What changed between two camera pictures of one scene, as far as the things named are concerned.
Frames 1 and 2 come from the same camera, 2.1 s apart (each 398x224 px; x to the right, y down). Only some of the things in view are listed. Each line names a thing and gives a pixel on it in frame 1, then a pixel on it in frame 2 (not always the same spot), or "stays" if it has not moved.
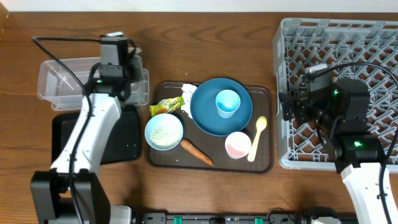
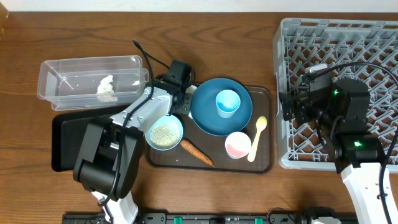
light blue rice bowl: [163, 132] stays
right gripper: [301, 101] stays
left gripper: [135, 75] → [187, 102]
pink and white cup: [237, 145] stays
